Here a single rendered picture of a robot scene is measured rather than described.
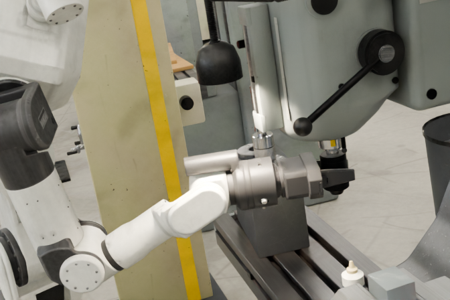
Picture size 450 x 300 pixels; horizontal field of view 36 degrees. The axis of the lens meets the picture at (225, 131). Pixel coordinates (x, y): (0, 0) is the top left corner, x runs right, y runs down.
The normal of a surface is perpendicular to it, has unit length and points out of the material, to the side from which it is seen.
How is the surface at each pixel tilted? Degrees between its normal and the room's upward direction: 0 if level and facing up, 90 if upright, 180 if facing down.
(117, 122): 90
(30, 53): 58
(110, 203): 90
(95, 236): 38
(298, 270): 0
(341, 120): 118
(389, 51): 90
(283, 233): 90
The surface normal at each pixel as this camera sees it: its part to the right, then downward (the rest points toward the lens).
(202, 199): 0.05, 0.34
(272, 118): 0.30, 0.25
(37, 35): 0.42, -0.37
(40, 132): 0.96, -0.26
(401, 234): -0.15, -0.94
